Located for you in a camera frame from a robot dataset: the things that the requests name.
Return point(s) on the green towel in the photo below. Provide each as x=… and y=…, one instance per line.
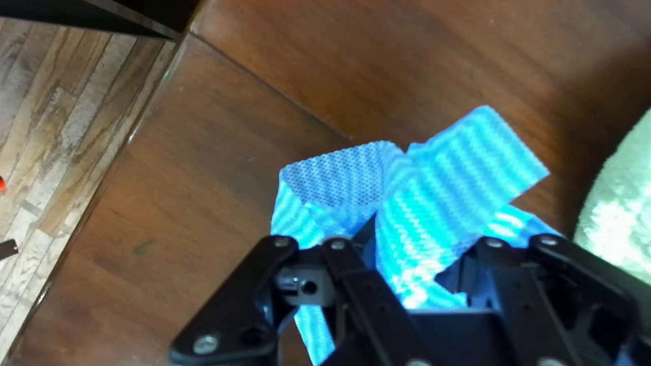
x=628, y=203

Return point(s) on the blue striped towel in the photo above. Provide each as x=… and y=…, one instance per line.
x=449, y=176

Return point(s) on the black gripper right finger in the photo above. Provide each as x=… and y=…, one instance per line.
x=576, y=305

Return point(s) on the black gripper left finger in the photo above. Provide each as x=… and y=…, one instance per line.
x=231, y=297

